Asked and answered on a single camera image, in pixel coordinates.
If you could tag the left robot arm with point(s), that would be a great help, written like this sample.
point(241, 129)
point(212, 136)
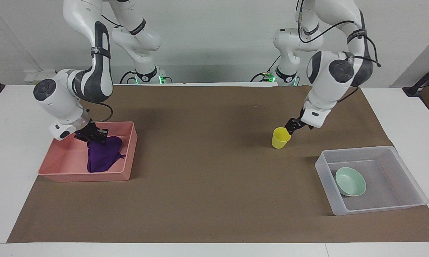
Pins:
point(328, 89)

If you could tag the purple cloth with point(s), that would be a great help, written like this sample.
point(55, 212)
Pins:
point(103, 157)

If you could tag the clear plastic bin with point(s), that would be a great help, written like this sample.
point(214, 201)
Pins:
point(378, 192)

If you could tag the pink plastic bin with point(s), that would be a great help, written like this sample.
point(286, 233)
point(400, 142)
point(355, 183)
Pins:
point(66, 162)

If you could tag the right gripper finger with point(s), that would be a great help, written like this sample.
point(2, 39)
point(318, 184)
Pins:
point(94, 141)
point(104, 134)

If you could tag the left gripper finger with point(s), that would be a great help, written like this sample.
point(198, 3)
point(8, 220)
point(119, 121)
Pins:
point(291, 124)
point(295, 130)

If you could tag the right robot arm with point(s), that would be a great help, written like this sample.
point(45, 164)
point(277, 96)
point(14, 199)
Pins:
point(93, 78)

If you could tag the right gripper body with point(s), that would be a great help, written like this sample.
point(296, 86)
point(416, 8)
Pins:
point(87, 131)

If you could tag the light green bowl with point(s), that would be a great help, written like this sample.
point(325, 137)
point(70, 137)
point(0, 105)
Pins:
point(352, 182)

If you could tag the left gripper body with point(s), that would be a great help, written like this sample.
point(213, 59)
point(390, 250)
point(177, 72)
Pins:
point(301, 122)

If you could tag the yellow plastic cup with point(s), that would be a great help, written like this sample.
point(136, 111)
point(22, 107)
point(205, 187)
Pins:
point(280, 140)

